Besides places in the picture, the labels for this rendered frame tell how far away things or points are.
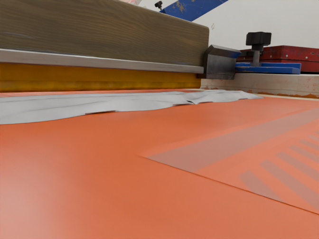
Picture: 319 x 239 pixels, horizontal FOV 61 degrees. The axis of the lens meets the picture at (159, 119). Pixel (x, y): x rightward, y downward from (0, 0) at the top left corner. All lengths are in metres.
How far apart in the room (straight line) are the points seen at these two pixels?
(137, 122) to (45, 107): 0.06
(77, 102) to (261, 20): 2.28
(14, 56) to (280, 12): 2.24
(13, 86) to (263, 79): 0.38
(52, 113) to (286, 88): 0.39
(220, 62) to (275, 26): 1.92
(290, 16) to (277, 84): 1.88
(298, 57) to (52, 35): 1.01
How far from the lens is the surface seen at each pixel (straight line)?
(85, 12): 0.29
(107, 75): 0.32
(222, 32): 2.55
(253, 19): 2.45
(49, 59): 0.25
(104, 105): 0.19
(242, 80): 0.51
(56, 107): 0.18
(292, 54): 1.15
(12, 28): 0.26
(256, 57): 0.52
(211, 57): 0.44
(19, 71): 0.27
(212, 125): 0.15
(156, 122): 0.15
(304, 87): 0.48
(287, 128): 0.17
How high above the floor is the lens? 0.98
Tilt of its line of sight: 10 degrees down
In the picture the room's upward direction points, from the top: 3 degrees clockwise
